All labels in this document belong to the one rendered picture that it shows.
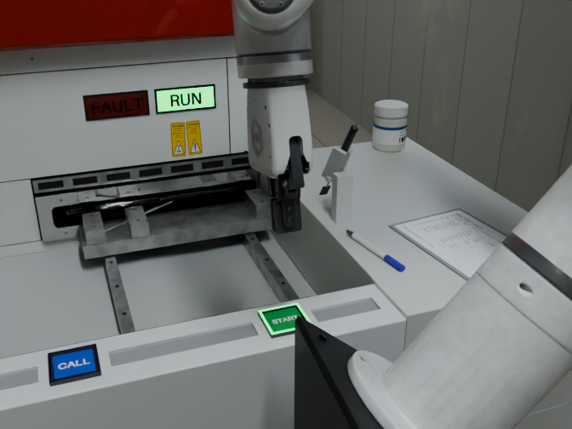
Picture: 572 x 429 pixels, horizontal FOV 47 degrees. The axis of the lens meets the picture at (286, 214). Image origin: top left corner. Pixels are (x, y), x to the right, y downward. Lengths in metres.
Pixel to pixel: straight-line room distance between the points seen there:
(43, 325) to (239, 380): 0.44
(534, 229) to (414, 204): 0.57
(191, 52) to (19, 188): 0.41
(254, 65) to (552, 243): 0.34
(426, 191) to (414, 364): 0.64
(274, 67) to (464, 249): 0.47
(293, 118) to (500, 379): 0.33
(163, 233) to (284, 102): 0.61
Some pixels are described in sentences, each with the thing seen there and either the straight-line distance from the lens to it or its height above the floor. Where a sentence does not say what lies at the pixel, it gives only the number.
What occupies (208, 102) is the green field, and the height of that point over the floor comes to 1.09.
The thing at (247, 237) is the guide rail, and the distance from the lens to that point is 1.30.
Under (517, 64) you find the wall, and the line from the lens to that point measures 3.16.
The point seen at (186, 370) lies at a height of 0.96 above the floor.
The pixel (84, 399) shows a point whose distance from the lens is 0.80.
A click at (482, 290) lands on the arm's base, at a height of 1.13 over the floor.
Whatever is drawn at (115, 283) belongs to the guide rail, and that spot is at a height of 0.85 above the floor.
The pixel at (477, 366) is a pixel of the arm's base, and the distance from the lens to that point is 0.62.
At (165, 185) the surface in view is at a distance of 1.35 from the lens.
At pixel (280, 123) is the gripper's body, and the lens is 0.71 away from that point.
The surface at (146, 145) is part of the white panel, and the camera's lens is 1.33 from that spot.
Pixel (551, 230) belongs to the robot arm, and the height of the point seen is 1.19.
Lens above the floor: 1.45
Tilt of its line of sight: 26 degrees down
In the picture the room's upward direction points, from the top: straight up
